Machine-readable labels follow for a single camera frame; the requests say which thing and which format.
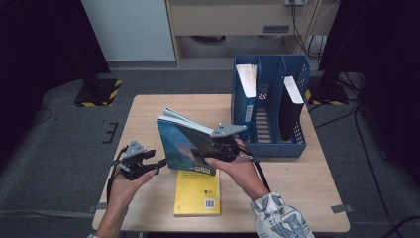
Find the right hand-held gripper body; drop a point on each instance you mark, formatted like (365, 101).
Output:
(226, 147)

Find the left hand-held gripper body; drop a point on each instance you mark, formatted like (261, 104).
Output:
(133, 162)

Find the teal colourful cover book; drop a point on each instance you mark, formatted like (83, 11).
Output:
(178, 145)

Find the blue three-slot file rack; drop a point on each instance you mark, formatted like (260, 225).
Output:
(264, 152)

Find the yellow paperback book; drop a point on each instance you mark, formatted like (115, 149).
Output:
(194, 198)

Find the black hardcover book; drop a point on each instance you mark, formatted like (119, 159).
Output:
(289, 122)

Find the thick blue book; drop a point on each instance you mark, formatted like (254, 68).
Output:
(247, 82)

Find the person's right hand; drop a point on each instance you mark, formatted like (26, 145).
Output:
(242, 172)

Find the person's left hand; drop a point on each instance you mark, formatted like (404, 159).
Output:
(125, 191)

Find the grey tape strip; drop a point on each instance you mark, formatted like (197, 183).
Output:
(99, 207)
(341, 209)

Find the black yellow-striped stand base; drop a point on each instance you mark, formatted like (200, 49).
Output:
(99, 95)
(330, 95)

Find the white cabinet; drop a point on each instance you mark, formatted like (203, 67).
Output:
(128, 29)

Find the beige wooden desk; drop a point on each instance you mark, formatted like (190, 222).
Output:
(214, 20)

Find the white wall socket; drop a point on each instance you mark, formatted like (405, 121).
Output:
(294, 2)

